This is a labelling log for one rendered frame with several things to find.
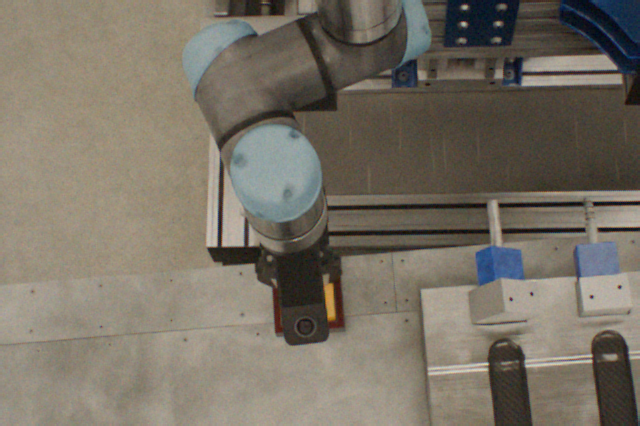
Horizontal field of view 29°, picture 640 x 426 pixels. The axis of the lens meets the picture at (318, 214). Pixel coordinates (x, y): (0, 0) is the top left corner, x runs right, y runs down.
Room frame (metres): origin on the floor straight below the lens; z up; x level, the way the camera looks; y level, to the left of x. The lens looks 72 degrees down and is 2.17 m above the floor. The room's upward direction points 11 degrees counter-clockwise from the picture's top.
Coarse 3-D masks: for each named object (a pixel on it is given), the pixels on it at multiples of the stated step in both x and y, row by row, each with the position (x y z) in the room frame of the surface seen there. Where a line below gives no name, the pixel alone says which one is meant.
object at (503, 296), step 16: (496, 208) 0.38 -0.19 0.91; (496, 224) 0.36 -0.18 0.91; (496, 240) 0.35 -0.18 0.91; (480, 256) 0.33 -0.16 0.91; (496, 256) 0.33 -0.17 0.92; (512, 256) 0.33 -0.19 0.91; (480, 272) 0.32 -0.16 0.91; (496, 272) 0.31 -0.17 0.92; (512, 272) 0.31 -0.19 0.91; (480, 288) 0.30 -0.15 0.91; (496, 288) 0.29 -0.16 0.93; (512, 288) 0.29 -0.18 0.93; (528, 288) 0.29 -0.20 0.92; (480, 304) 0.28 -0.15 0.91; (496, 304) 0.27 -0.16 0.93; (512, 304) 0.27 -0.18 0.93; (528, 304) 0.27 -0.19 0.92; (480, 320) 0.27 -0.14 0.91; (496, 320) 0.26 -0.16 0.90; (512, 320) 0.26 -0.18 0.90
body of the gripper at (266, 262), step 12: (324, 192) 0.41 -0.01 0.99; (324, 240) 0.36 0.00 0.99; (264, 252) 0.36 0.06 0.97; (276, 252) 0.34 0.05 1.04; (288, 252) 0.34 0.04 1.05; (300, 252) 0.34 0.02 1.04; (324, 252) 0.35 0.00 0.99; (264, 264) 0.35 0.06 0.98; (324, 264) 0.34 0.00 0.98; (264, 276) 0.35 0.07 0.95
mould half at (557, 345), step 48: (432, 288) 0.31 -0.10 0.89; (432, 336) 0.26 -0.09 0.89; (480, 336) 0.25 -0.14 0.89; (528, 336) 0.24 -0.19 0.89; (576, 336) 0.23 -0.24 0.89; (624, 336) 0.22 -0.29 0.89; (432, 384) 0.21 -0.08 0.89; (480, 384) 0.20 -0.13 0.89; (528, 384) 0.19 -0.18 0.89; (576, 384) 0.18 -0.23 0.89
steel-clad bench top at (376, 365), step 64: (384, 256) 0.38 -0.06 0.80; (448, 256) 0.37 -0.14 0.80; (0, 320) 0.40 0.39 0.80; (64, 320) 0.39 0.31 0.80; (128, 320) 0.37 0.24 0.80; (192, 320) 0.35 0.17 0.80; (256, 320) 0.34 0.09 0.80; (384, 320) 0.31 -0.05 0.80; (0, 384) 0.33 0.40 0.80; (64, 384) 0.31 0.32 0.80; (128, 384) 0.30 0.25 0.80; (192, 384) 0.28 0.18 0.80; (256, 384) 0.27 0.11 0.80; (320, 384) 0.25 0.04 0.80; (384, 384) 0.24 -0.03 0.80
